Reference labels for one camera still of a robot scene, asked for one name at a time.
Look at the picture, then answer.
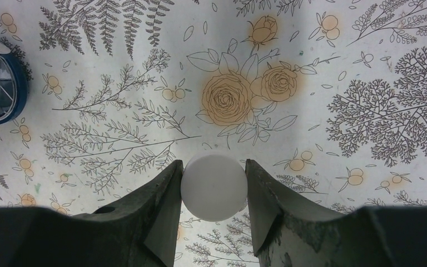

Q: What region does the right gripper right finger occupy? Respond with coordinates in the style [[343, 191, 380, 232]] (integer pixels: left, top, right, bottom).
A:
[[245, 159, 427, 266]]

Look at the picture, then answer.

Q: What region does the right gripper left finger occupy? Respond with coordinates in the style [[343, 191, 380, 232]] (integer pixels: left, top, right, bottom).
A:
[[0, 160, 183, 266]]

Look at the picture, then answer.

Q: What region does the white bottle cap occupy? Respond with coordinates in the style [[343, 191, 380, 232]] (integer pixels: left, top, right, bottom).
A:
[[180, 150, 248, 222]]

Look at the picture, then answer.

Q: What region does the floral table mat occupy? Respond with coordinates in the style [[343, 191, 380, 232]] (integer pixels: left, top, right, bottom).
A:
[[0, 1, 427, 266]]

